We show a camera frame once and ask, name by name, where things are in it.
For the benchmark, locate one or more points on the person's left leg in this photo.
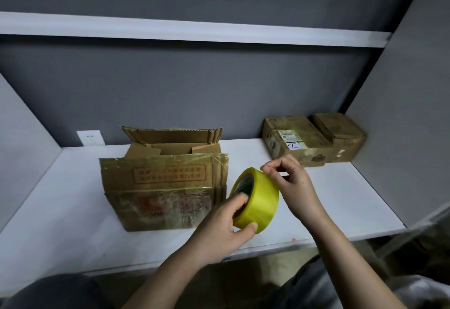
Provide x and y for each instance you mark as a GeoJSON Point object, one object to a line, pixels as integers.
{"type": "Point", "coordinates": [56, 293]}

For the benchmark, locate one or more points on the small labelled cardboard box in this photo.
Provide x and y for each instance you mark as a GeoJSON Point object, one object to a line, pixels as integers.
{"type": "Point", "coordinates": [298, 143]}

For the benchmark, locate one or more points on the white shelf board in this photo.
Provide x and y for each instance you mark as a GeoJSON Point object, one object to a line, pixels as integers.
{"type": "Point", "coordinates": [175, 29]}

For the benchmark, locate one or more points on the white desk frame bar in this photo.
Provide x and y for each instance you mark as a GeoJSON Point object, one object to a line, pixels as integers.
{"type": "Point", "coordinates": [415, 229]}

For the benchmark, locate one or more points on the yellow tape roll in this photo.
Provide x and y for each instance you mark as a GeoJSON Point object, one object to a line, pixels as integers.
{"type": "Point", "coordinates": [260, 196]}

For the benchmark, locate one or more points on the person's right leg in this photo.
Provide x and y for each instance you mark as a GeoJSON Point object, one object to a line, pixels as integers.
{"type": "Point", "coordinates": [306, 289]}

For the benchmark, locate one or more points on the person's left hand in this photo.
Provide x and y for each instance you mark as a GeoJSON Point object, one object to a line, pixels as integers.
{"type": "Point", "coordinates": [214, 231]}

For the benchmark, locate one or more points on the person's left forearm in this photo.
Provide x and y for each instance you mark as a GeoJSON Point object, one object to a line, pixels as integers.
{"type": "Point", "coordinates": [175, 280]}

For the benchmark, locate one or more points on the person's right thumb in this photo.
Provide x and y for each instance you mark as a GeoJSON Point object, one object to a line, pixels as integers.
{"type": "Point", "coordinates": [280, 179]}

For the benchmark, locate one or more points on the person's right forearm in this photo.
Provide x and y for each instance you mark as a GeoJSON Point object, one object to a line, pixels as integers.
{"type": "Point", "coordinates": [348, 266]}

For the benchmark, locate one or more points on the person's right hand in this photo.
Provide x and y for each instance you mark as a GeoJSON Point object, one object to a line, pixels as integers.
{"type": "Point", "coordinates": [298, 192]}

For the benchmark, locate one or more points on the white fabric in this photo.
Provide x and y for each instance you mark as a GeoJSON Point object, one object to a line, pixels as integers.
{"type": "Point", "coordinates": [425, 293]}

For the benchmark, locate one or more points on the white wall socket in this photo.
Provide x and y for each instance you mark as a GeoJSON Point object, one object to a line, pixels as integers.
{"type": "Point", "coordinates": [90, 138]}

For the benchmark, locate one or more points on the person's leg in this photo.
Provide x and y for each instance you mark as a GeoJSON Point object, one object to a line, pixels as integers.
{"type": "Point", "coordinates": [306, 289]}
{"type": "Point", "coordinates": [56, 293]}

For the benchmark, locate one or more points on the large open cardboard box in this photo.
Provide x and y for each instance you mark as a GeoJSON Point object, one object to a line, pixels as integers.
{"type": "Point", "coordinates": [161, 189]}

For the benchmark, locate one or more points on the person's left thumb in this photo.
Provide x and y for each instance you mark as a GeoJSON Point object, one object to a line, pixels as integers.
{"type": "Point", "coordinates": [246, 232]}

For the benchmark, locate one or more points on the small plain cardboard box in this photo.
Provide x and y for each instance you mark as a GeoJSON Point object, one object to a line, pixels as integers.
{"type": "Point", "coordinates": [342, 133]}

